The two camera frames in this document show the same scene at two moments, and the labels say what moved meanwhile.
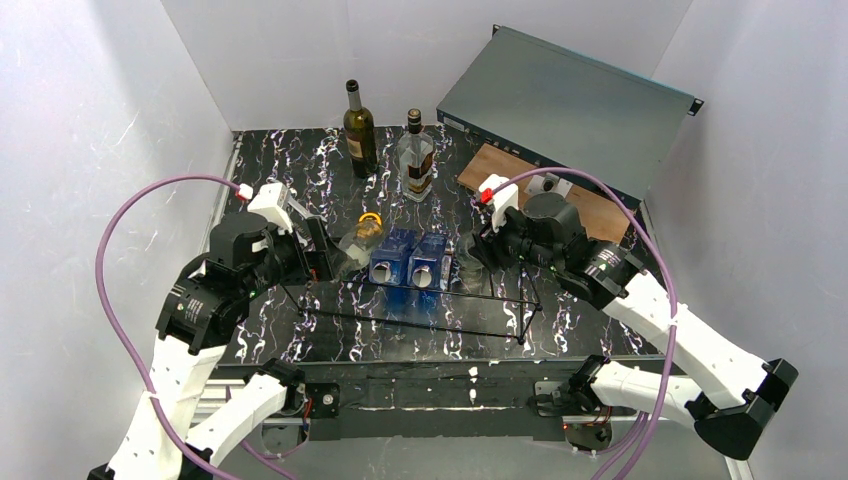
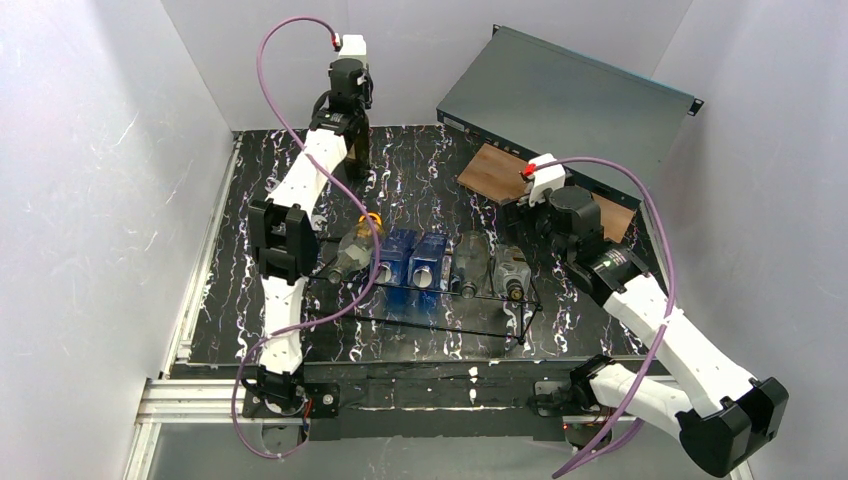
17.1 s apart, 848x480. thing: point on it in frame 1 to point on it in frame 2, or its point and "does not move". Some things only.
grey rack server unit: x=567 y=111 does not move
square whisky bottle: x=416 y=159 to x=512 y=272
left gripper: x=318 y=250 to x=356 y=147
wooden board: x=603 y=215 does not move
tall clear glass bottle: x=470 y=275 does not move
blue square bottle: x=425 y=259 does not move
